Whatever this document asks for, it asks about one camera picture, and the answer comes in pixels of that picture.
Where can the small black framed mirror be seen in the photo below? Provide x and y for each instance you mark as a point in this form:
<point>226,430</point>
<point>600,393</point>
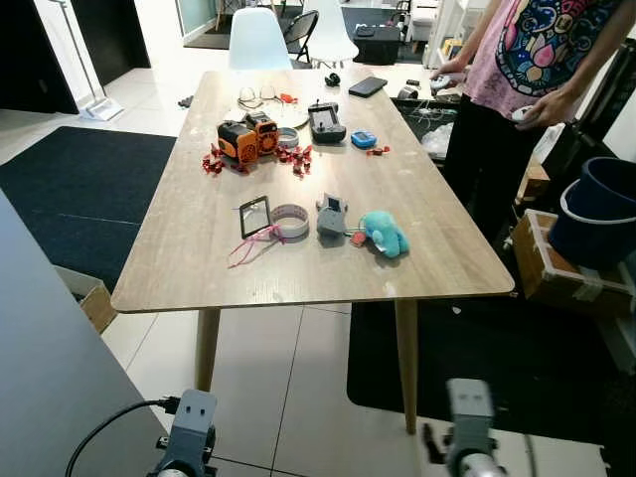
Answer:
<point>254,216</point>

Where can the person in pink shirt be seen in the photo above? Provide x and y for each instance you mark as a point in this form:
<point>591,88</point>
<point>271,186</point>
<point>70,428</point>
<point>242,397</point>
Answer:
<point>527,50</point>

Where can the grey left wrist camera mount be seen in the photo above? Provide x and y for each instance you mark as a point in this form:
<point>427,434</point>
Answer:
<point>193,422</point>

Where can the black floor mat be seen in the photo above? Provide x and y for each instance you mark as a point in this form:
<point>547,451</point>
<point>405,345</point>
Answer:
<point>517,368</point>

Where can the white tape roll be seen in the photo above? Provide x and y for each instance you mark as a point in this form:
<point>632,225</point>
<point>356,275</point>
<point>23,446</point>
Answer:
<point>291,222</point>

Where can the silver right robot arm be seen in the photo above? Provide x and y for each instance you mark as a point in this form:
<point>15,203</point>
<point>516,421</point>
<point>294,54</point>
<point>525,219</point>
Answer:
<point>479,467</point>

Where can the person's left hand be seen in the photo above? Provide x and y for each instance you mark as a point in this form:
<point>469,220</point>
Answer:
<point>555,105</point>

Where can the large orange black device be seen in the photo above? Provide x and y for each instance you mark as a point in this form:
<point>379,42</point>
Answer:
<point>237,145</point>

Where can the white shell chair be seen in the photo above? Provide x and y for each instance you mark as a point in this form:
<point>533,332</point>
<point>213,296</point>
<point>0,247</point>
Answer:
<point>258,42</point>
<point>333,35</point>

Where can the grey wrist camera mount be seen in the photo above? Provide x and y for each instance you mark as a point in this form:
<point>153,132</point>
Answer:
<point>193,422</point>
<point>469,409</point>

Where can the small black round object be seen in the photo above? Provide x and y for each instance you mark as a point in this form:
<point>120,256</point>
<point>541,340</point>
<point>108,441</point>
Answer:
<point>333,79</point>

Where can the black chair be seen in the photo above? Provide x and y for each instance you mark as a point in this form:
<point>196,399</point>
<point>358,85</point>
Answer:
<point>301,30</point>

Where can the light wooden table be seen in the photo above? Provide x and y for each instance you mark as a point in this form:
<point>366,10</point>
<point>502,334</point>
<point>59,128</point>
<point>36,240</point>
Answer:
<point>298,199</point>

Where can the person's left forearm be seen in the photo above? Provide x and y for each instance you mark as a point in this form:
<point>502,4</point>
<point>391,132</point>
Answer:
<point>604,50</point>

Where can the small blue case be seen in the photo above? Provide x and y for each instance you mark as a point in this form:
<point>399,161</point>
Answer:
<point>363,139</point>

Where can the thin rimmed eyeglasses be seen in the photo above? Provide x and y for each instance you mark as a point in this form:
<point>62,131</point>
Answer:
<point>245,97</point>

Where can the black smartphone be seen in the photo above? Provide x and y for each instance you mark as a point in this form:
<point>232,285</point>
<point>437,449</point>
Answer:
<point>368,86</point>

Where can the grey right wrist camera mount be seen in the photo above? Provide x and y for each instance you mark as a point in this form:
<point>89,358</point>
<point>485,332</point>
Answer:
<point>469,409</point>

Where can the small red piece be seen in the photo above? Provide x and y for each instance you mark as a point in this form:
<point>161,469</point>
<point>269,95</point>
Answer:
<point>379,151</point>

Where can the grey partition panel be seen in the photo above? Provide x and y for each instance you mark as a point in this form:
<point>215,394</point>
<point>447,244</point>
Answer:
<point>50,378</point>

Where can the white hand controller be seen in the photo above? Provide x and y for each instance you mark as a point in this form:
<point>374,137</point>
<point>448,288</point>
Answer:
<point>439,83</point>
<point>519,114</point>

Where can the black bag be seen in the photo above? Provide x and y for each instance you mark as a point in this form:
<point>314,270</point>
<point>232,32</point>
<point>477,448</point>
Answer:
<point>378,46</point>

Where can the grey key fob gadget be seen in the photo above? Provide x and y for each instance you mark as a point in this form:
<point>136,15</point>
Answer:
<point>331,215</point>

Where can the cardboard box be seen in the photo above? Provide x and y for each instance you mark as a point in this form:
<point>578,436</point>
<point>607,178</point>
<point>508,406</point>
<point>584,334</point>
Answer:
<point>97,303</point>

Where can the dark grey rug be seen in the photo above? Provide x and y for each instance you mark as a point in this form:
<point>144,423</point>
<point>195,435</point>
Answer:
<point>79,189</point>

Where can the white stand frame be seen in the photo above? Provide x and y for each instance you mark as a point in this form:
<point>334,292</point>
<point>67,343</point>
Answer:
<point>102,111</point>

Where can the person's right hand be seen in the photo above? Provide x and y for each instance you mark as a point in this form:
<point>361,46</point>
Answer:
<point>453,70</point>

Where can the dark blue bucket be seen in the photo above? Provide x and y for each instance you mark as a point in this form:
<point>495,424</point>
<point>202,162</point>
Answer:
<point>601,224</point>

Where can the red small connector pieces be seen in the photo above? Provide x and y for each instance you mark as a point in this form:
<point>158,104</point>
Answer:
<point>298,159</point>
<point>214,161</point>

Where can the small grey tape roll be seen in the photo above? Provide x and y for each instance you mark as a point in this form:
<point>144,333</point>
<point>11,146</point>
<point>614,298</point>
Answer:
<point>288,137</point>

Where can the small orange black device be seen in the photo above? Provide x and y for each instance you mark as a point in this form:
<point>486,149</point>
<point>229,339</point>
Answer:
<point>264,129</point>

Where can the small red tag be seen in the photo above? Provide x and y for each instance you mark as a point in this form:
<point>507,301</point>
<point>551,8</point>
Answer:
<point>357,238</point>

